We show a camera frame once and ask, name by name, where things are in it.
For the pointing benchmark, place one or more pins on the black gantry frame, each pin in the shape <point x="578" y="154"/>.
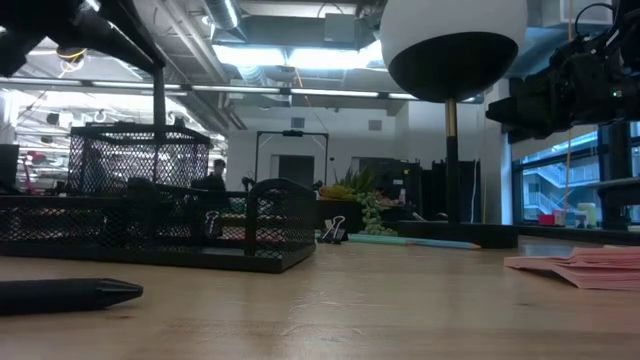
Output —
<point x="292" y="133"/>

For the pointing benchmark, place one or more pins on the thick black marker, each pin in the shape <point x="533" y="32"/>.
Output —
<point x="60" y="296"/>

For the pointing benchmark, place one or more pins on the potted succulent plant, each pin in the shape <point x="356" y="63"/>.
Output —
<point x="372" y="215"/>

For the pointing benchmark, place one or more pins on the white globe table lamp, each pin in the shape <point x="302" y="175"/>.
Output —
<point x="450" y="65"/>

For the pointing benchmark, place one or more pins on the linear ceiling light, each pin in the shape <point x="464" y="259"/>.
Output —
<point x="330" y="93"/>

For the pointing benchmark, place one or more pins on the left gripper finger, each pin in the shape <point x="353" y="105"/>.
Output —
<point x="135" y="37"/>

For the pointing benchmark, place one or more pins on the black computer monitor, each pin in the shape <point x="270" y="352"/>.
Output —
<point x="9" y="167"/>

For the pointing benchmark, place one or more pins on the person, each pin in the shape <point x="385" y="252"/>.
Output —
<point x="212" y="177"/>

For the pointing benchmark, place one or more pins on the black binder clip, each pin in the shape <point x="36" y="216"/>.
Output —
<point x="212" y="225"/>
<point x="335" y="234"/>

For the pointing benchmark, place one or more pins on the pink eraser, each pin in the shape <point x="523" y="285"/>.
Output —
<point x="237" y="236"/>

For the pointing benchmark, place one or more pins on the silver ventilation duct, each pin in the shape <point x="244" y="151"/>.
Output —
<point x="222" y="12"/>

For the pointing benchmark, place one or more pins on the pale green container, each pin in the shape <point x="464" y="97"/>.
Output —
<point x="589" y="214"/>

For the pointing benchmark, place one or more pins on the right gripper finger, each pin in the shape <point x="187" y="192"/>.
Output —
<point x="530" y="106"/>
<point x="535" y="136"/>

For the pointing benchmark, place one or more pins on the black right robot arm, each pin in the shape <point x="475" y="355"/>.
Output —
<point x="629" y="20"/>

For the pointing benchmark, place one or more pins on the black mesh desk organizer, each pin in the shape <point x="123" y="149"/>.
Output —
<point x="150" y="257"/>

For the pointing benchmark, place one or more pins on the ceiling light panel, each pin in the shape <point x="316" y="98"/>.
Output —
<point x="300" y="56"/>

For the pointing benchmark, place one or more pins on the black cabinets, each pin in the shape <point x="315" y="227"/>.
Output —
<point x="425" y="190"/>

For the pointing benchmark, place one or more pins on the red box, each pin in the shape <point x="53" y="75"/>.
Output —
<point x="546" y="219"/>

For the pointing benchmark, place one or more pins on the pink sticky note pad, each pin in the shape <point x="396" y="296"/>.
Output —
<point x="595" y="272"/>

